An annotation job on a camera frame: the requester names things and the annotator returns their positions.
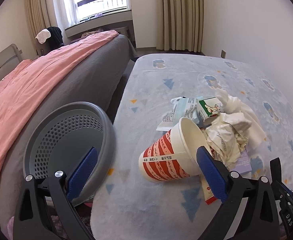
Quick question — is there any cream lined paper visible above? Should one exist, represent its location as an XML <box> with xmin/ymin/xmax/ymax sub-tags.
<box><xmin>205</xmin><ymin>112</ymin><xmax>252</xmax><ymax>170</ymax></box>

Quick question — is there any chair with dark clothes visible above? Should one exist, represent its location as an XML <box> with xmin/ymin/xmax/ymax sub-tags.
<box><xmin>35</xmin><ymin>27</ymin><xmax>65</xmax><ymax>57</ymax></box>

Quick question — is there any red patterned snack wrapper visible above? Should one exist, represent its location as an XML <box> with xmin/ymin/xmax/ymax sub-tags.
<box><xmin>200</xmin><ymin>177</ymin><xmax>217</xmax><ymax>205</ymax></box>

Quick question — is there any beige curtain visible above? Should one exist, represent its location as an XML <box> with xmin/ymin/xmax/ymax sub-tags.
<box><xmin>24</xmin><ymin>0</ymin><xmax>51</xmax><ymax>48</ymax></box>
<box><xmin>156</xmin><ymin>0</ymin><xmax>204</xmax><ymax>53</ymax></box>

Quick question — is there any white cloth on chair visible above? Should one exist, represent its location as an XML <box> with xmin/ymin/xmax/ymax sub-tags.
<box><xmin>35</xmin><ymin>29</ymin><xmax>51</xmax><ymax>44</ymax></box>

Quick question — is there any white sheer curtain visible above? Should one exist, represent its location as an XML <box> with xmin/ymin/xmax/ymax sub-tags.
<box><xmin>53</xmin><ymin>0</ymin><xmax>78</xmax><ymax>29</ymax></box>

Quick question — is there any white tissue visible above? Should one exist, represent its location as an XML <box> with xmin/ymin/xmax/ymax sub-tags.
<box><xmin>215</xmin><ymin>88</ymin><xmax>266</xmax><ymax>149</ymax></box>

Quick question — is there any wall socket plate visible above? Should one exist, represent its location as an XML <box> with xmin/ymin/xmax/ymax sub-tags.
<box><xmin>221</xmin><ymin>50</ymin><xmax>226</xmax><ymax>59</ymax></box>

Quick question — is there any light green plastic wrapper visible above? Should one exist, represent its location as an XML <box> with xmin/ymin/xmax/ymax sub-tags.
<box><xmin>156</xmin><ymin>96</ymin><xmax>203</xmax><ymax>132</ymax></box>

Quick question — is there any red white paper cup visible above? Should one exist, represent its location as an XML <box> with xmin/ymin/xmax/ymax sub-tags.
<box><xmin>138</xmin><ymin>117</ymin><xmax>211</xmax><ymax>183</ymax></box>

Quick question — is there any purple rectangular box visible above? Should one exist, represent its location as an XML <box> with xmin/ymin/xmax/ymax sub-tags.
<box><xmin>233</xmin><ymin>149</ymin><xmax>252</xmax><ymax>174</ymax></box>

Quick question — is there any light blue patterned blanket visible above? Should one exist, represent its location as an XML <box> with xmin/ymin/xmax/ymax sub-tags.
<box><xmin>91</xmin><ymin>54</ymin><xmax>293</xmax><ymax>239</ymax></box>

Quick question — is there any pink bed cover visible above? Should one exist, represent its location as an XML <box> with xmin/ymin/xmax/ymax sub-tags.
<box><xmin>0</xmin><ymin>29</ymin><xmax>119</xmax><ymax>224</ymax></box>

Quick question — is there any grey headboard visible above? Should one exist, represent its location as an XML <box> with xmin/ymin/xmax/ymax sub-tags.
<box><xmin>0</xmin><ymin>44</ymin><xmax>22</xmax><ymax>81</ymax></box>

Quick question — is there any green white small carton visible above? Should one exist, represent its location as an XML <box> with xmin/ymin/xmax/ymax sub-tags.
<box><xmin>196</xmin><ymin>97</ymin><xmax>223</xmax><ymax>127</ymax></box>

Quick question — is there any right beige curtain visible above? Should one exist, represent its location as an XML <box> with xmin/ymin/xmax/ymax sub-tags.
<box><xmin>156</xmin><ymin>0</ymin><xmax>204</xmax><ymax>53</ymax></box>

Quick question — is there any grey perforated trash basket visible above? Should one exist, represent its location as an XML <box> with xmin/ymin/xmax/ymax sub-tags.
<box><xmin>23</xmin><ymin>102</ymin><xmax>116</xmax><ymax>206</ymax></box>

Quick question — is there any left beige curtain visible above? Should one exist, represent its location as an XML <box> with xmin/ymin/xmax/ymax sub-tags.
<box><xmin>24</xmin><ymin>0</ymin><xmax>51</xmax><ymax>48</ymax></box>

